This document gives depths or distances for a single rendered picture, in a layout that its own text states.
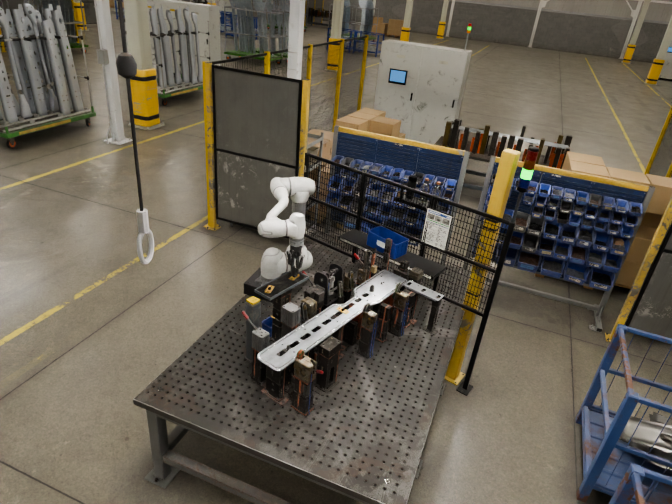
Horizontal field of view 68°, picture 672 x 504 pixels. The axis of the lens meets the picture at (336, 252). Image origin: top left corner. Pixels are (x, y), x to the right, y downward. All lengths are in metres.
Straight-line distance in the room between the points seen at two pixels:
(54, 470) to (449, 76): 8.39
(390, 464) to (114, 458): 1.90
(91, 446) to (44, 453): 0.28
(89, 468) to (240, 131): 3.67
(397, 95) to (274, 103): 4.85
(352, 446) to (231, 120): 4.03
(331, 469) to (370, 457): 0.23
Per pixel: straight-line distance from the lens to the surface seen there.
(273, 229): 3.03
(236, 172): 6.02
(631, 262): 6.45
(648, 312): 5.63
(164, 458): 3.49
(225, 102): 5.87
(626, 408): 3.50
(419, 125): 10.04
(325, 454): 2.83
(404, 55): 9.94
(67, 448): 3.99
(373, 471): 2.80
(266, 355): 2.90
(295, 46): 7.56
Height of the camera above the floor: 2.89
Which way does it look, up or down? 29 degrees down
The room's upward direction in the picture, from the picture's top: 6 degrees clockwise
